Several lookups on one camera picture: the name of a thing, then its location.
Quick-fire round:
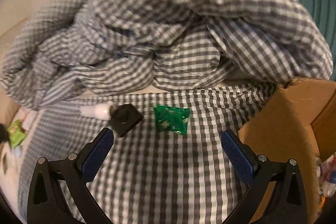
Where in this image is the green snack packet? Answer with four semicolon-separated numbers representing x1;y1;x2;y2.
7;119;26;148

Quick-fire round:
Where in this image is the green foil wrapper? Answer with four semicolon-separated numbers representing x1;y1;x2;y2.
154;105;190;135

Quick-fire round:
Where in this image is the grey white checked duvet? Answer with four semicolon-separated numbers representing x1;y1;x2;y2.
1;0;333;110

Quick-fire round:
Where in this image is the checked bed sheet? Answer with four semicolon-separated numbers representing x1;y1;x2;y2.
18;83;275;223

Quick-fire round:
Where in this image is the black square box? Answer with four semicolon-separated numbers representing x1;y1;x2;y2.
109;104;143;138

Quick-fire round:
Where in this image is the white cylindrical bottle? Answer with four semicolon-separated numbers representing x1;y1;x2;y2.
80;102;114;121

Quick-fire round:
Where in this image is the brown cardboard box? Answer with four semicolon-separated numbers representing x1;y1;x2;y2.
238;78;335;223

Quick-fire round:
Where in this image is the white flat box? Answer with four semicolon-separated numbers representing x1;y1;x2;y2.
19;107;37;131

